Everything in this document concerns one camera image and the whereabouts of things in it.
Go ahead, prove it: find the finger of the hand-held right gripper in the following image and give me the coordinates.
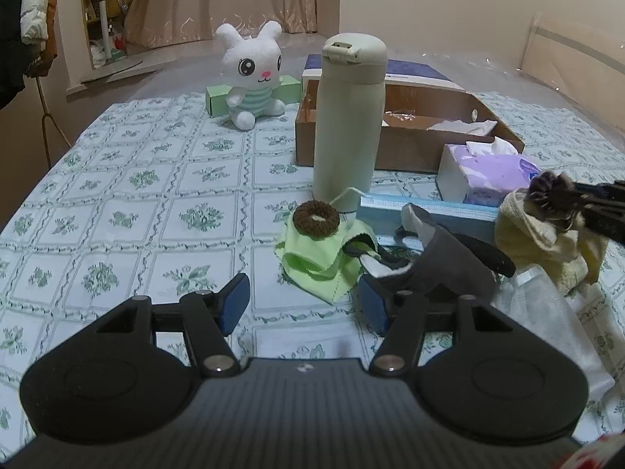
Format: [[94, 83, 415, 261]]
[[582, 201, 625, 246], [574, 181, 625, 199]]

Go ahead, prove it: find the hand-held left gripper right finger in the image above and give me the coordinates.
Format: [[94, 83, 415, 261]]
[[356, 274, 519, 377]]

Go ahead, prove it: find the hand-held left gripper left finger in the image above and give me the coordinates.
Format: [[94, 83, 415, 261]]
[[96, 273, 251, 377]]

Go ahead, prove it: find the cream yellow plush toy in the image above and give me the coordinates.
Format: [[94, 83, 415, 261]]
[[494, 188, 609, 297]]

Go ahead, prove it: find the white non-woven face mask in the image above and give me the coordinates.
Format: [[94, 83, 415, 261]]
[[490, 264, 617, 404]]

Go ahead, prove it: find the brown cardboard box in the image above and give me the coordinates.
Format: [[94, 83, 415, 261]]
[[294, 78, 526, 173]]

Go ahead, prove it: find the light green cloth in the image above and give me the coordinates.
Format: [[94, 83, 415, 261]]
[[274, 219, 380, 304]]

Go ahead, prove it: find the blue face mask box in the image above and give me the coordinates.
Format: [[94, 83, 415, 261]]
[[356, 194, 502, 248]]

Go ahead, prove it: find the purple tissue pack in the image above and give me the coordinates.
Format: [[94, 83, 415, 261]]
[[436, 137, 542, 207]]

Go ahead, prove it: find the clear plastic bed cover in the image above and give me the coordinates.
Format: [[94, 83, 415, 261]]
[[78, 34, 625, 157]]

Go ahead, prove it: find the beige bed headboard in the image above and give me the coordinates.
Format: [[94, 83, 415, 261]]
[[520, 12, 625, 108]]

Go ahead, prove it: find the white tissue sheet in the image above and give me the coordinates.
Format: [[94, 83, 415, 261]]
[[427, 119, 499, 137]]

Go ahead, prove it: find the cream thermos bottle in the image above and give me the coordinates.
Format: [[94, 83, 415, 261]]
[[311, 32, 389, 214]]

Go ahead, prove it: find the light green box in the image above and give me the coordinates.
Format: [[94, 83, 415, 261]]
[[205, 75, 302, 118]]

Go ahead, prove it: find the blue and white flat box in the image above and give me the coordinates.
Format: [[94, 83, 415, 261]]
[[301, 55, 466, 95]]

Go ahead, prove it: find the white bunny plush toy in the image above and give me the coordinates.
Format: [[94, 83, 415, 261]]
[[215, 21, 285, 131]]

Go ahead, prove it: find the red and white cloth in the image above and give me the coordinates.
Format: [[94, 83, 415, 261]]
[[557, 432, 625, 469]]

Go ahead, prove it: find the thin metal coat rack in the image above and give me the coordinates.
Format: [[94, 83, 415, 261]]
[[33, 75, 75, 169]]

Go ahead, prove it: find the black jacket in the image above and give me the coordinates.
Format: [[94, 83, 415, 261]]
[[0, 0, 26, 110]]

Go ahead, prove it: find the white puffer jacket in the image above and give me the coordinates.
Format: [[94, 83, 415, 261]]
[[9, 0, 52, 46]]

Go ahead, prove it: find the brown knitted hair tie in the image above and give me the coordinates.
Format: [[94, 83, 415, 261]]
[[292, 200, 341, 242]]

